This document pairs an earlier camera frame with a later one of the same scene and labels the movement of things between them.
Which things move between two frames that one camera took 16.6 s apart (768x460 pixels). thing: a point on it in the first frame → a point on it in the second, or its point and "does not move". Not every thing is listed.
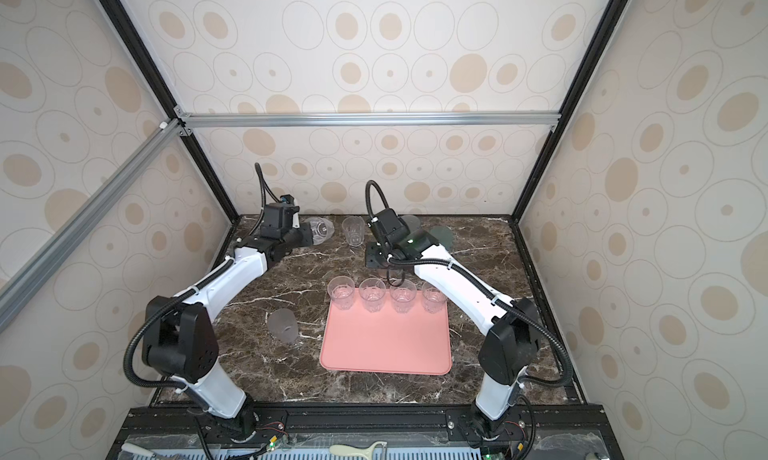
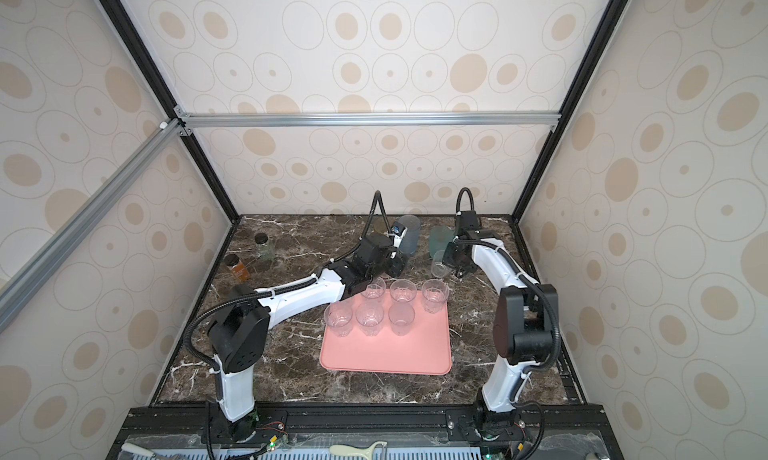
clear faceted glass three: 403,296 does not move
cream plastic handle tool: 346,449 does not move
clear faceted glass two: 322,230 → 338,317
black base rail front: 398,432 does not move
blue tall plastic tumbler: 411,221 does not move
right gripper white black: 370,255 → 449,258
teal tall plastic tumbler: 443,235 does not move
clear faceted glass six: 354,227 → 369,317
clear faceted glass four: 432,298 does not move
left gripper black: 308,236 → 398,266
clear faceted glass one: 372,291 does not move
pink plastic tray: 414,342 does not move
